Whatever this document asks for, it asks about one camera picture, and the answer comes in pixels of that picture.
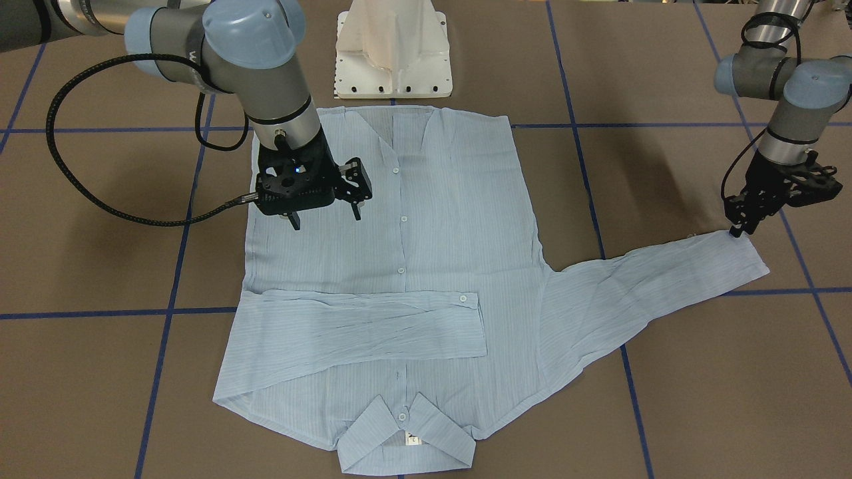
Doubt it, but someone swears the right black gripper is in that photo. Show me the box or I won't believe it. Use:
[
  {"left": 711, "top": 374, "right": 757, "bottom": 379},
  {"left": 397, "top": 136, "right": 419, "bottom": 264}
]
[{"left": 256, "top": 128, "right": 373, "bottom": 231}]

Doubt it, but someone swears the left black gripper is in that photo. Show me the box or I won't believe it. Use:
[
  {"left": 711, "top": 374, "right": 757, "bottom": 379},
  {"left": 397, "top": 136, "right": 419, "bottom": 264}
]
[{"left": 724, "top": 150, "right": 839, "bottom": 238}]

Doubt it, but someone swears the light blue button-up shirt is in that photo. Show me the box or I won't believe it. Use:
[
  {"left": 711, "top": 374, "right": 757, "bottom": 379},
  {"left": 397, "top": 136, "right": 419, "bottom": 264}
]
[{"left": 212, "top": 106, "right": 769, "bottom": 476}]

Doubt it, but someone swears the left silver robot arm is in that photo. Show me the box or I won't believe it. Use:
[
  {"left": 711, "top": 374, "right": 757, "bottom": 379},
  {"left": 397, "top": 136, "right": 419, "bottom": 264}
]
[{"left": 714, "top": 1, "right": 850, "bottom": 238}]

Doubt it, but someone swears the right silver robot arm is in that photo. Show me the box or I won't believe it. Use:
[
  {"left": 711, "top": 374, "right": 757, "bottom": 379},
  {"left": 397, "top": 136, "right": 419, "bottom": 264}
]
[{"left": 2, "top": 1, "right": 373, "bottom": 230}]

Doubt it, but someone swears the blue tape line lengthwise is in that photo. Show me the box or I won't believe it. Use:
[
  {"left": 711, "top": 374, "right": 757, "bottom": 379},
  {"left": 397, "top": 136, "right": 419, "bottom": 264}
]
[{"left": 1, "top": 286, "right": 851, "bottom": 321}]

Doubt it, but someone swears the blue tape line crosswise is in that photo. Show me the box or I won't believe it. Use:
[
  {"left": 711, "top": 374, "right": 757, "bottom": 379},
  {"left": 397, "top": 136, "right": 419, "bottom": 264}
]
[{"left": 133, "top": 93, "right": 218, "bottom": 479}]

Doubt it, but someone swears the white pedestal column base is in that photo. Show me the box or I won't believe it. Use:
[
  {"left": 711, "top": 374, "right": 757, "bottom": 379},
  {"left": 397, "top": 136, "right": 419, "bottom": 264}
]
[{"left": 333, "top": 1, "right": 454, "bottom": 99}]

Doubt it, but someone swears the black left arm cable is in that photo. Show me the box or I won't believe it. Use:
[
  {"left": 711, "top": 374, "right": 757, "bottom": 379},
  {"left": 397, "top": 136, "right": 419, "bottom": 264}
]
[{"left": 722, "top": 9, "right": 802, "bottom": 200}]

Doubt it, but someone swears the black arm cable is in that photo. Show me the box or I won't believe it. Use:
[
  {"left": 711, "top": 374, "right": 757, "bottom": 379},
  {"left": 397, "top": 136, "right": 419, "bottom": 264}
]
[
  {"left": 722, "top": 9, "right": 802, "bottom": 200},
  {"left": 45, "top": 52, "right": 267, "bottom": 228}
]

